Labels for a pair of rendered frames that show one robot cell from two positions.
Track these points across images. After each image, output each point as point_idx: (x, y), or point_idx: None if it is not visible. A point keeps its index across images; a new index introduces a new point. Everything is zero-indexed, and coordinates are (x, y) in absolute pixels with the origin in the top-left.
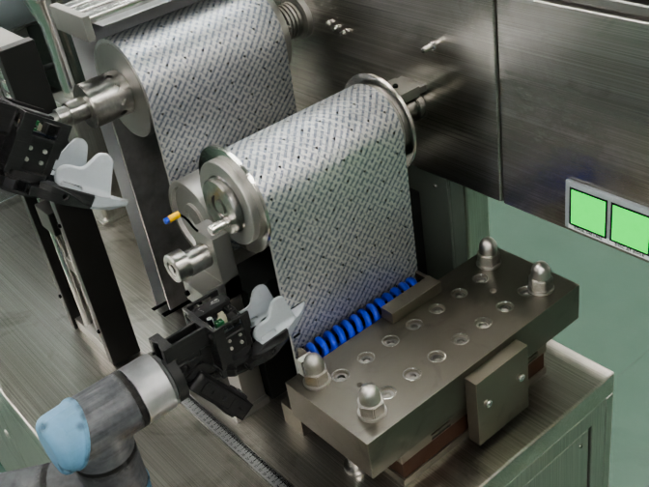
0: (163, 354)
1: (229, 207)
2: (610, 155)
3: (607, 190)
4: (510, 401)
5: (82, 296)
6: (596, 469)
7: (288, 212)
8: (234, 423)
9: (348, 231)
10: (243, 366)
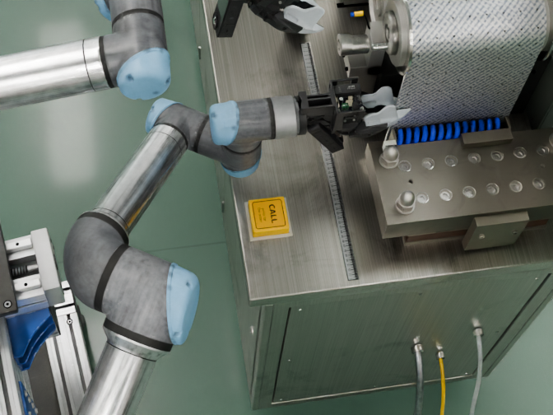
0: (301, 109)
1: (391, 42)
2: None
3: None
4: (499, 239)
5: None
6: (543, 291)
7: (426, 64)
8: None
9: (466, 83)
10: (347, 132)
